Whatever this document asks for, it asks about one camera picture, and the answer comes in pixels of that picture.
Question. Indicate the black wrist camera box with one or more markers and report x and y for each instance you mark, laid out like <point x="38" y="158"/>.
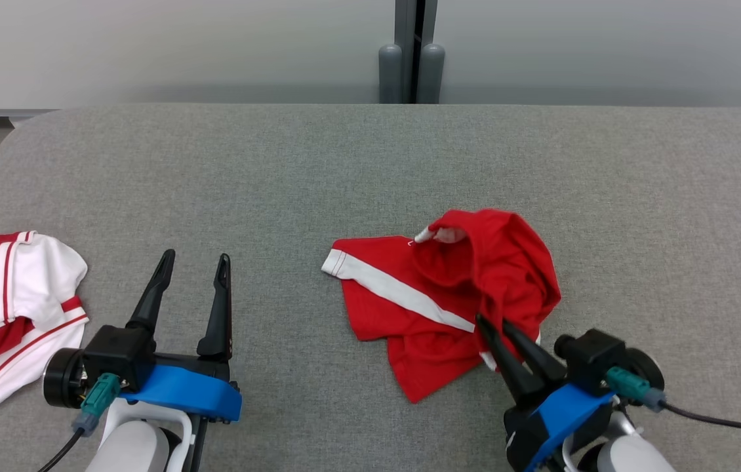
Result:
<point x="590" y="357"/>
<point x="115" y="354"/>

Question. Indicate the red shorts with white stripe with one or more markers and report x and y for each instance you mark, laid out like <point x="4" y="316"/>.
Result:
<point x="436" y="282"/>

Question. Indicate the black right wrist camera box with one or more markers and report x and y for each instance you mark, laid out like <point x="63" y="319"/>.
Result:
<point x="590" y="357"/>

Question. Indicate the blue left camera mount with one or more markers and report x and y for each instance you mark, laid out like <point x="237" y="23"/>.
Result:
<point x="180" y="393"/>

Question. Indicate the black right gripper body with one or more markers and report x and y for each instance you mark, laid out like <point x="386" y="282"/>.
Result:
<point x="520" y="426"/>

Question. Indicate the red shirt with white sleeves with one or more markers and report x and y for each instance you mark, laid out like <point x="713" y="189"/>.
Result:
<point x="36" y="275"/>

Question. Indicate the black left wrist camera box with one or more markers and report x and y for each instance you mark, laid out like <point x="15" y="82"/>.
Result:
<point x="115" y="354"/>

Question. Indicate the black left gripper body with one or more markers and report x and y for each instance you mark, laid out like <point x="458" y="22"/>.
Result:
<point x="62" y="380"/>

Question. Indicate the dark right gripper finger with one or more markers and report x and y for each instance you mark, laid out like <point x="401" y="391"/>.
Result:
<point x="508" y="367"/>
<point x="541" y="364"/>

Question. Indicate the grey vertical partition post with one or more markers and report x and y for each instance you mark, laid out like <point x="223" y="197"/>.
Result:
<point x="404" y="26"/>

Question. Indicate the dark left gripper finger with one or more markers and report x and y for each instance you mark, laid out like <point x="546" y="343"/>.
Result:
<point x="220" y="314"/>
<point x="154" y="295"/>

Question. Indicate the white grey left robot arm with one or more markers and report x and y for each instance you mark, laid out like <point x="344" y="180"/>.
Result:
<point x="128" y="446"/>

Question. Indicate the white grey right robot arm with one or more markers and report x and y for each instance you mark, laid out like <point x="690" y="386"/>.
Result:
<point x="639" y="455"/>

